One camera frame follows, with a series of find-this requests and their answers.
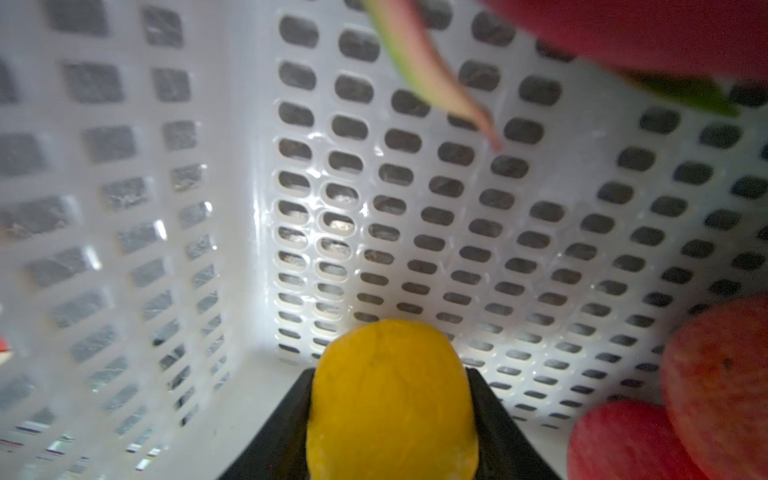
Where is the red dragon fruit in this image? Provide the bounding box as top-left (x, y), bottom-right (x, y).
top-left (363, 1), bottom-right (767, 149)

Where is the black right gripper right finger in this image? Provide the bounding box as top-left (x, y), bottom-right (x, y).
top-left (466, 368), bottom-right (559, 480)

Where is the small red apple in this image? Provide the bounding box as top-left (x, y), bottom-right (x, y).
top-left (567, 400), bottom-right (706, 480)

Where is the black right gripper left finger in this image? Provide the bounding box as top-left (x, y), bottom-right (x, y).
top-left (219, 368), bottom-right (315, 480)

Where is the yellow lemon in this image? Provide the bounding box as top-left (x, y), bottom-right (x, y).
top-left (306, 319), bottom-right (479, 479)

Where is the red apple front basket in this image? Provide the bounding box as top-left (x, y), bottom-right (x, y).
top-left (661, 294), bottom-right (767, 479)

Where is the white plastic basket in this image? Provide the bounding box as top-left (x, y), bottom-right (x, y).
top-left (1, 1), bottom-right (767, 479)

